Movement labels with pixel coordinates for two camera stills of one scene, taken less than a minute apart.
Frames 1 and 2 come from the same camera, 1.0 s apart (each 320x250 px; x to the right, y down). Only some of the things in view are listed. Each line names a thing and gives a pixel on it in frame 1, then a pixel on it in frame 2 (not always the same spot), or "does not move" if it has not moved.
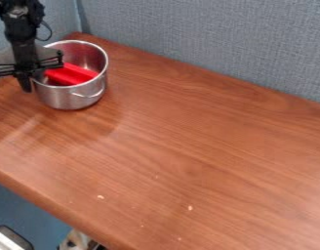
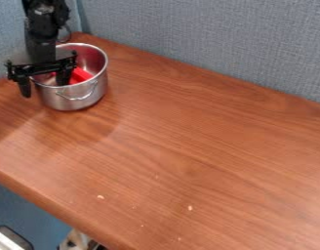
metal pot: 76,97 does not move
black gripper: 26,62 → 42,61
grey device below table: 8,239 does not move
